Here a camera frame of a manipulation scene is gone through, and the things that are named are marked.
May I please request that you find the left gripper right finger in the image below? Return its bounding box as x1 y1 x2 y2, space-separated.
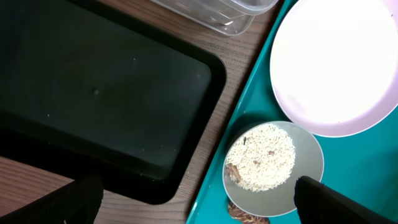
294 176 397 224

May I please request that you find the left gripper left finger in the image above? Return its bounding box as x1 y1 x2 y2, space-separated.
1 175 104 224

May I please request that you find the grey bowl of rice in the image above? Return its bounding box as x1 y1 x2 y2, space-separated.
223 121 325 217

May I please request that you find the large white plate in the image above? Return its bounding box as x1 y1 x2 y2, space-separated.
270 0 397 138

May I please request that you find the clear plastic waste bin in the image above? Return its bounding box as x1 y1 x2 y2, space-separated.
151 0 278 37

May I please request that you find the teal serving tray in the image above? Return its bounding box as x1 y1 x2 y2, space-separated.
187 0 397 224

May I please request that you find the brown walnut-like food piece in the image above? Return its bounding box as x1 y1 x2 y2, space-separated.
228 200 271 224

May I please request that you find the black rectangular tray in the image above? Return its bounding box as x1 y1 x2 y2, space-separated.
1 0 227 205

